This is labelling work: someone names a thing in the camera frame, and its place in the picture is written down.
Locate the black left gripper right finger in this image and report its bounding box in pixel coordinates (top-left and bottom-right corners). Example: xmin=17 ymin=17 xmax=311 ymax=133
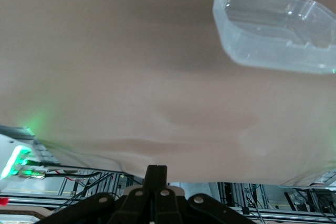
xmin=154 ymin=165 xmax=185 ymax=224

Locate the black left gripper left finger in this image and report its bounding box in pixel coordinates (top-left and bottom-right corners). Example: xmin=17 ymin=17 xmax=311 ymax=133
xmin=109 ymin=165 xmax=158 ymax=224

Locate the clear plastic egg box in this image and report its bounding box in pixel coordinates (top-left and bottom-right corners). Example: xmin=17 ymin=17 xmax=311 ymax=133
xmin=212 ymin=0 xmax=336 ymax=76

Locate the aluminium profile rack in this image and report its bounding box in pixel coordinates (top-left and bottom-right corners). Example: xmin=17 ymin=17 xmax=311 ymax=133
xmin=217 ymin=170 xmax=336 ymax=223

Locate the black base power cable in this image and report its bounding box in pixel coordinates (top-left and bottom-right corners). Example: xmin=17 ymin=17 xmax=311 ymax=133
xmin=25 ymin=170 xmax=102 ymax=180
xmin=25 ymin=158 xmax=127 ymax=175

